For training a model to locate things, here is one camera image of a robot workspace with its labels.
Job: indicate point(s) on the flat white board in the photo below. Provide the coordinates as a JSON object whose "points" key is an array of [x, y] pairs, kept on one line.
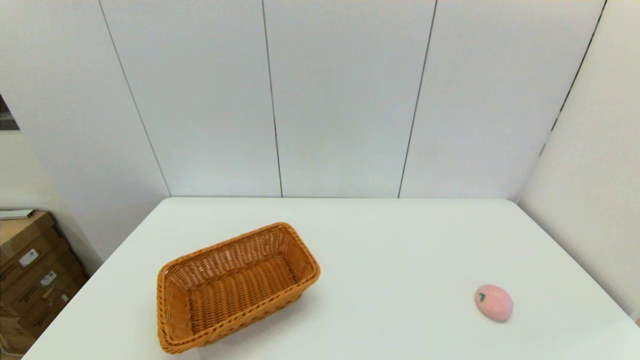
{"points": [[15, 214]]}

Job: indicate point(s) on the orange woven wicker basket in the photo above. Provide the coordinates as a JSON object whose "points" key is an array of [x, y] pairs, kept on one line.
{"points": [[235, 290]]}

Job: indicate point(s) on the brown cardboard box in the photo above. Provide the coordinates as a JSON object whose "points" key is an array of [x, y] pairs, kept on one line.
{"points": [[47, 309], [30, 286], [20, 232], [12, 341]]}

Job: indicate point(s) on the pink toy peach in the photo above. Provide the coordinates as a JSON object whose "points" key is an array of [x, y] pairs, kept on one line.
{"points": [[495, 304]]}

